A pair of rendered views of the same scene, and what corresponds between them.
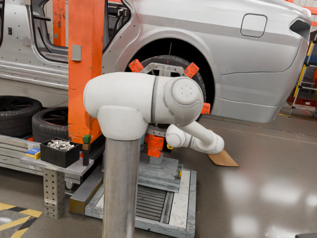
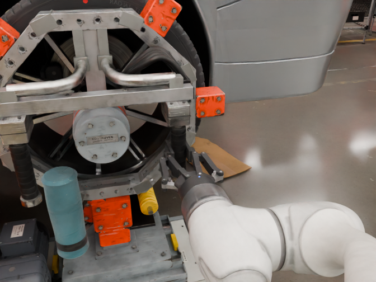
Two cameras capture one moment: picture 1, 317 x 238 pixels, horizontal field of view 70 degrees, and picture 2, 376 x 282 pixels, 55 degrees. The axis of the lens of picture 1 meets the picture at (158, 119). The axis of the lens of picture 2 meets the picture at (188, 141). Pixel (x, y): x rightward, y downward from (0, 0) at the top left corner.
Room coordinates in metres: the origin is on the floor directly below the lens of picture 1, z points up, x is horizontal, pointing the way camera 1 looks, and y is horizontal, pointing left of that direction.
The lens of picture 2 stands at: (0.71, 0.12, 1.24)
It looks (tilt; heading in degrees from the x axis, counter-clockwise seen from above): 27 degrees down; 338
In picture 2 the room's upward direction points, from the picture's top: straight up
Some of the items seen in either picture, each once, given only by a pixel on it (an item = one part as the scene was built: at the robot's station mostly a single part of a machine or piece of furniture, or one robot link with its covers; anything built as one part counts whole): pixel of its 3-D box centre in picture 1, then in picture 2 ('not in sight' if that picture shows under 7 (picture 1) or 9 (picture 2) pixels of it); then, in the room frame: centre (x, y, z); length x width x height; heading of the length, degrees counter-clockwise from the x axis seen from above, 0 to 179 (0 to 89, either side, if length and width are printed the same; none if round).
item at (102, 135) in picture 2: not in sight; (100, 123); (1.58, 0.00, 0.85); 0.21 x 0.14 x 0.14; 172
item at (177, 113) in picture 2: not in sight; (174, 108); (1.43, -0.15, 0.93); 0.09 x 0.05 x 0.05; 172
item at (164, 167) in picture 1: (156, 153); (113, 222); (1.82, -0.03, 0.32); 0.40 x 0.30 x 0.28; 82
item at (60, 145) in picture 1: (60, 151); not in sight; (1.30, 0.61, 0.51); 0.20 x 0.14 x 0.13; 73
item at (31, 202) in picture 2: not in sight; (24, 172); (1.44, 0.19, 0.83); 0.04 x 0.04 x 0.16
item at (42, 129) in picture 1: (71, 127); not in sight; (1.99, 0.82, 0.39); 0.66 x 0.66 x 0.24
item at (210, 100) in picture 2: (203, 108); (206, 102); (1.62, -0.32, 0.85); 0.09 x 0.08 x 0.07; 82
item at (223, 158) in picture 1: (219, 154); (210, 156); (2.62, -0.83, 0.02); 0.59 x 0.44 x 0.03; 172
